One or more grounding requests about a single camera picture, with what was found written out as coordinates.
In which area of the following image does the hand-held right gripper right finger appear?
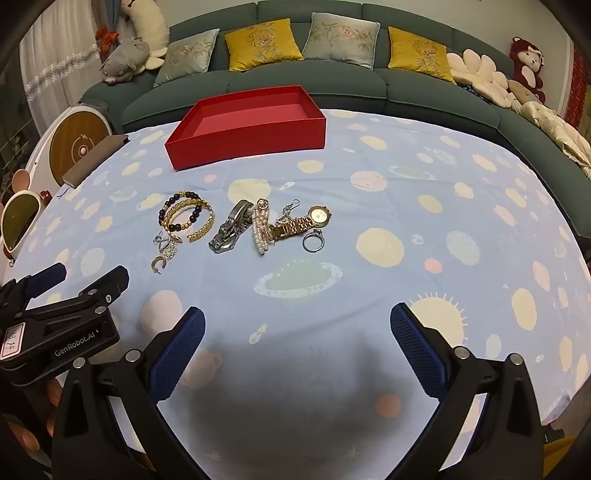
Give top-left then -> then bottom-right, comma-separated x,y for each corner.
390,302 -> 546,480

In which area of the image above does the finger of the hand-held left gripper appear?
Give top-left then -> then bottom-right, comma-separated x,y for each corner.
0,262 -> 68,324
21,265 -> 130,324

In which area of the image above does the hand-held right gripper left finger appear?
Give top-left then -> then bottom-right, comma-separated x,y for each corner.
52,305 -> 206,480

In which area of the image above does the dark bead bracelet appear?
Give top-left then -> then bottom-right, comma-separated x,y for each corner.
158,191 -> 205,234

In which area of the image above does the gold chain cuff bracelet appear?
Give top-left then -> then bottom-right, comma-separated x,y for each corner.
166,196 -> 216,243

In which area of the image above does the silver wristwatch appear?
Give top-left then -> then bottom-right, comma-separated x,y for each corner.
208,199 -> 253,254

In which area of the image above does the pearl bracelet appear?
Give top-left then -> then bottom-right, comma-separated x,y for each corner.
250,198 -> 274,255

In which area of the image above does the silver ring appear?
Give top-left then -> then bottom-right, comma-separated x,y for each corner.
302,228 -> 325,253

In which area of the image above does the gold wristwatch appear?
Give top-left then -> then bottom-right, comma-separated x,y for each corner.
269,205 -> 332,241

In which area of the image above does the red cardboard box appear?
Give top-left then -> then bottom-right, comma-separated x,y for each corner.
164,85 -> 328,171

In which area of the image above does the person's left hand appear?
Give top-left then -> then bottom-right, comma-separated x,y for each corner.
4,381 -> 63,453

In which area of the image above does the pink-eared round mirror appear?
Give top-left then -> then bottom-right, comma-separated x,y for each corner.
0,170 -> 51,259

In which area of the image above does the grey flat box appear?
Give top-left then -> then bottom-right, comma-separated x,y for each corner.
61,134 -> 130,188

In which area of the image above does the white machine with wooden disc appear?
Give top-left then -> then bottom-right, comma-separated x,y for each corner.
21,104 -> 115,204

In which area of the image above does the white sheer curtain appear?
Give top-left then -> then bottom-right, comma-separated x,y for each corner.
18,14 -> 105,134

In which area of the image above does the grey pig plush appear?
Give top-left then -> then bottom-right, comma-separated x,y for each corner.
100,38 -> 164,86

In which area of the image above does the grey-blue embroidered cushion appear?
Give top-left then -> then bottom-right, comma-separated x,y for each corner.
302,12 -> 381,71
153,28 -> 221,88

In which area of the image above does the green sofa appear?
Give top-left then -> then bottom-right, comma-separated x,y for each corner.
78,0 -> 591,241

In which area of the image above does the cream satin blanket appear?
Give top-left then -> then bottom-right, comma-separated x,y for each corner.
512,99 -> 591,178

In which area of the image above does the white plush toy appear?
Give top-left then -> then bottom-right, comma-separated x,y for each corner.
121,0 -> 171,63

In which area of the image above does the blue curtain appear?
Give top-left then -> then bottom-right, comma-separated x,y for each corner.
90,0 -> 125,47

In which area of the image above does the brown plush pillow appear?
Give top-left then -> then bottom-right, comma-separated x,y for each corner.
507,79 -> 541,105

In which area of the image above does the cream flower-shaped cushion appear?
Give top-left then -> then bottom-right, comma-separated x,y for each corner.
445,48 -> 513,109

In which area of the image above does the yellow embroidered cushion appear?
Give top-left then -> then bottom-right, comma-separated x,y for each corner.
225,21 -> 304,73
388,26 -> 455,84

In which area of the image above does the red monkey plush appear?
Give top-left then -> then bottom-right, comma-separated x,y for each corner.
509,37 -> 547,104

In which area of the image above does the silver clasp chain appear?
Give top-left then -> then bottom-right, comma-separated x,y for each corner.
279,198 -> 302,227

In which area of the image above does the red wall hanging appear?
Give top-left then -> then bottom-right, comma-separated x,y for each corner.
570,46 -> 588,131

